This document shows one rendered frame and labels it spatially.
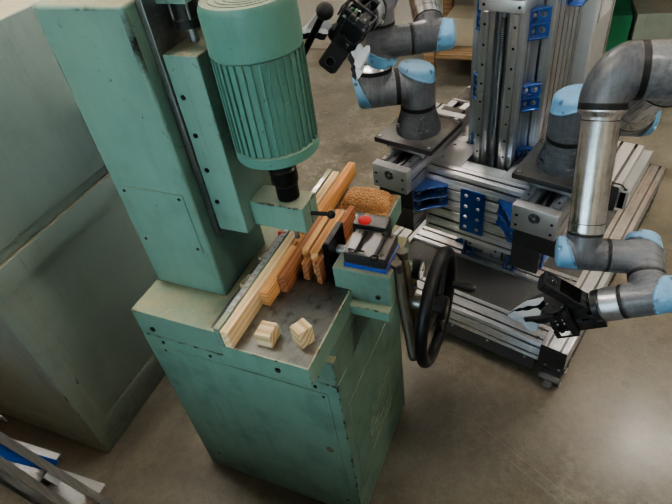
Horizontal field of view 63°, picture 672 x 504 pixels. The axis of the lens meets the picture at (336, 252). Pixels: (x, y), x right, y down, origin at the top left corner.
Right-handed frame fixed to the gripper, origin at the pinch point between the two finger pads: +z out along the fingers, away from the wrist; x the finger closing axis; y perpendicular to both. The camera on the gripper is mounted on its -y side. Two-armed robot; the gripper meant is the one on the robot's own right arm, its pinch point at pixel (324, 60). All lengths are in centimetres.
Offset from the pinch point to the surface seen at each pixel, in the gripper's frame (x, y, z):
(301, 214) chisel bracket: 14.1, -24.5, 16.2
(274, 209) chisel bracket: 8.5, -28.3, 16.2
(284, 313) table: 23, -37, 32
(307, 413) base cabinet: 44, -64, 35
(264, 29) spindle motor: -8.4, 10.2, 18.7
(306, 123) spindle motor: 4.8, -5.0, 13.6
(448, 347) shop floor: 92, -99, -39
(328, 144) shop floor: 2, -163, -175
